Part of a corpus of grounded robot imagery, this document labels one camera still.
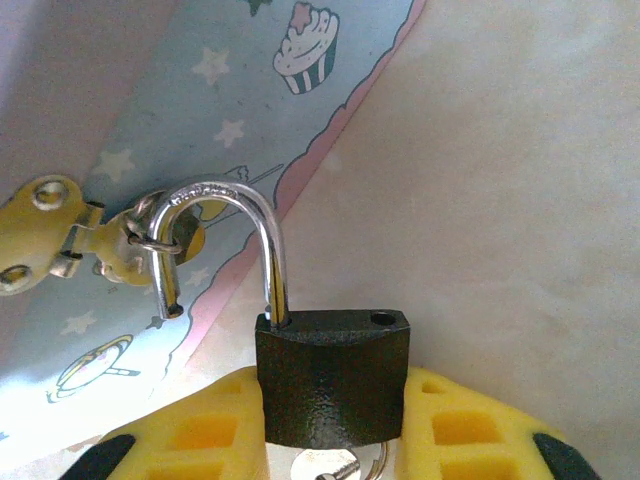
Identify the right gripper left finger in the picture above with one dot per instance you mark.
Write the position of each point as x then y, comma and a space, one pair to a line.
220, 400

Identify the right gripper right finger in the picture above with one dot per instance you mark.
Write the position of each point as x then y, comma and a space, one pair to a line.
465, 410

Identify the black padlock silver shackle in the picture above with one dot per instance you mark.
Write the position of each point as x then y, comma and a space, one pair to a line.
330, 380

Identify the small silver key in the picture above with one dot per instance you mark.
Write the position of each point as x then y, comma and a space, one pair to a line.
320, 465

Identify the pastel cartoon tin box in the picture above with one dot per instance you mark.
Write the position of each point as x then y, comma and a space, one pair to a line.
190, 100

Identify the yellow metal box hasp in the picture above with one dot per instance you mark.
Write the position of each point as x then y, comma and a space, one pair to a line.
45, 235

